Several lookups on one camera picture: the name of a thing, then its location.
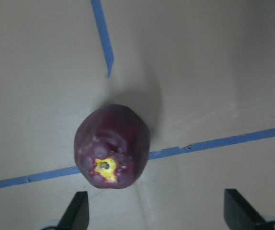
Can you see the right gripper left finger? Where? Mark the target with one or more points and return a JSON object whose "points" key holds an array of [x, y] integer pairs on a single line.
{"points": [[76, 216]]}

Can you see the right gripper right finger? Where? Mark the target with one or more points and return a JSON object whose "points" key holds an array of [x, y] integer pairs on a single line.
{"points": [[239, 214]]}

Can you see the dark purple apple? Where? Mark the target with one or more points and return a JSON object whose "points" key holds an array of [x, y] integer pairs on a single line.
{"points": [[111, 147]]}

